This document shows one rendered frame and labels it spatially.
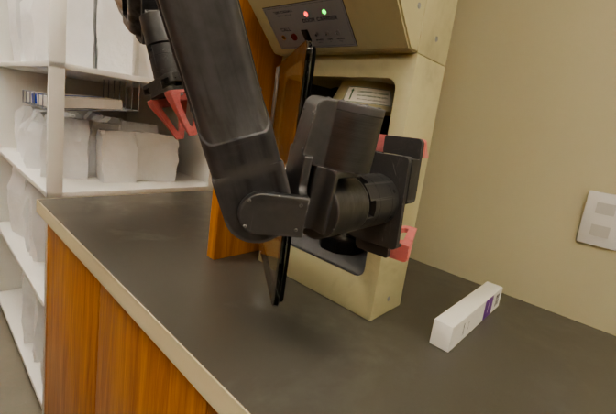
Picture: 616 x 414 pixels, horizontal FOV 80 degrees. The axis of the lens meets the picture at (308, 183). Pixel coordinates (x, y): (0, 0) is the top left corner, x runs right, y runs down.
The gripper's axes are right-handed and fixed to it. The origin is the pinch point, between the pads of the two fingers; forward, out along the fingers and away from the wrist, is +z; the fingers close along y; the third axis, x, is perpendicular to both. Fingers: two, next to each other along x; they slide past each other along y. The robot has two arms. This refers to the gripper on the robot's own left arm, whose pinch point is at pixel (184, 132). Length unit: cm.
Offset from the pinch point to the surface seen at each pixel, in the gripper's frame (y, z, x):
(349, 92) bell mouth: -16.8, -1.8, -26.4
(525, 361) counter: -41, 48, -27
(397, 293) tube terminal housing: -20, 38, -25
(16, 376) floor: 151, 83, 23
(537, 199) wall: -38, 29, -62
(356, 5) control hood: -26.4, -13.4, -18.5
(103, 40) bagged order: 93, -47, -28
